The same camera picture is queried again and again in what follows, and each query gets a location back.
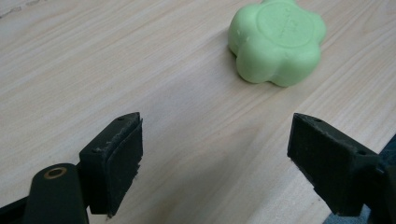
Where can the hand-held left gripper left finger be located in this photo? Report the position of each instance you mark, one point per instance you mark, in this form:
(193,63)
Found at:
(112,165)

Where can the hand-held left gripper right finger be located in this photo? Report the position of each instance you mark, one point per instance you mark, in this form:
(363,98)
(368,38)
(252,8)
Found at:
(330,161)

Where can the green flower-shaped silicone mold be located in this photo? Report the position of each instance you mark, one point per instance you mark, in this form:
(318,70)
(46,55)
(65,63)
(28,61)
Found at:
(277,43)

